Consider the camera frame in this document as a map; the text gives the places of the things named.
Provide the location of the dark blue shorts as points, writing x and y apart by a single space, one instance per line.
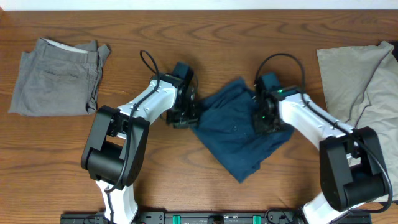
226 128

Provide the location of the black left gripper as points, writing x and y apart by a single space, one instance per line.
181 116

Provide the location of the folded grey trousers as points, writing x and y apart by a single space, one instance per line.
59 80

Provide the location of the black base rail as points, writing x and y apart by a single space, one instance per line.
217 217

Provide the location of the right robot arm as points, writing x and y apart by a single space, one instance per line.
352 167

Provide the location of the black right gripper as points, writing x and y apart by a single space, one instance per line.
265 121

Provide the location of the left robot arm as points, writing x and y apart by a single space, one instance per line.
115 148

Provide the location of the beige garment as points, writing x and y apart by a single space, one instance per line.
360 89

